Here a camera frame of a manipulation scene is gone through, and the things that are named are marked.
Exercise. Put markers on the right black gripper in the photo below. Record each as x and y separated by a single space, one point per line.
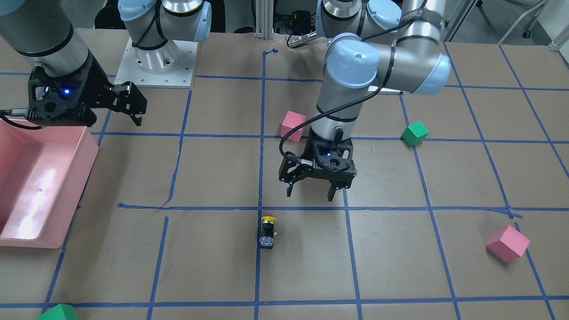
96 81

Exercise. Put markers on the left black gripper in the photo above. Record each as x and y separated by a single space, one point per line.
290 172

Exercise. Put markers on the yellow push button switch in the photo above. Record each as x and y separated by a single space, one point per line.
267 234

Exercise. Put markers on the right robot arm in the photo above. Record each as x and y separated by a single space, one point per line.
40 31

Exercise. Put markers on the pink cube near left arm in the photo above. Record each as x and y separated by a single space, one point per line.
508 244

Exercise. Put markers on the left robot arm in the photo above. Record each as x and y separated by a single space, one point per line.
374 44

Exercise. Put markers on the pink cube centre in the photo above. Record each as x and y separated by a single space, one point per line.
291 120

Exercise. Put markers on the pink plastic bin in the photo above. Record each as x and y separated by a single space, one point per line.
42 177

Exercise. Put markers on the green cube centre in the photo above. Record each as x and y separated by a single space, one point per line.
414 134

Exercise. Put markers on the green cube near bin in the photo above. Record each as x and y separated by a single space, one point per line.
59 312

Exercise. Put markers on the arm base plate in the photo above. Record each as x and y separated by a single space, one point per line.
171 66

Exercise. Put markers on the aluminium frame post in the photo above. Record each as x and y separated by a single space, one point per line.
264 18

